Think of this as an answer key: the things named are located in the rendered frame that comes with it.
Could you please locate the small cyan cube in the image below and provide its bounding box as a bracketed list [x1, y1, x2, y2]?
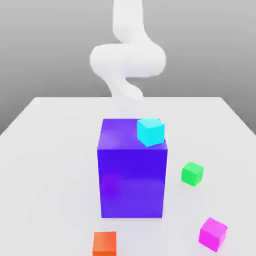
[136, 117, 166, 148]

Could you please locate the large purple box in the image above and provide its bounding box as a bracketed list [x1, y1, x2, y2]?
[96, 118, 168, 219]

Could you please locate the small magenta cube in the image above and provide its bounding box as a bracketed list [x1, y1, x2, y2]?
[198, 216, 229, 253]

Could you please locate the small orange cube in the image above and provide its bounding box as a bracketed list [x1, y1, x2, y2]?
[92, 231, 117, 256]

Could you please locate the small green cube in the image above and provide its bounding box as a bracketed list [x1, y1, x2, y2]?
[180, 161, 205, 187]

